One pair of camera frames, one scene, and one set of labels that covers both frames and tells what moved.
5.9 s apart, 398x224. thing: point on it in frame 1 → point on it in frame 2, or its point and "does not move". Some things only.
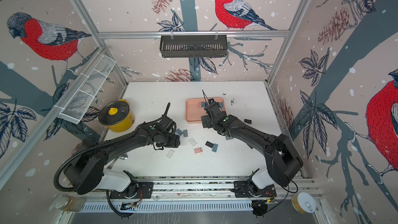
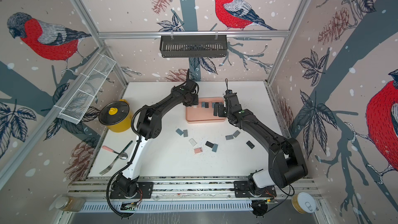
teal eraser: [179, 131] does not move
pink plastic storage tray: [195, 108] does not move
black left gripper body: [170, 141] → [194, 100]
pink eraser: [198, 150] does not move
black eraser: [209, 144] does not move
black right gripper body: [209, 122] → [224, 111]
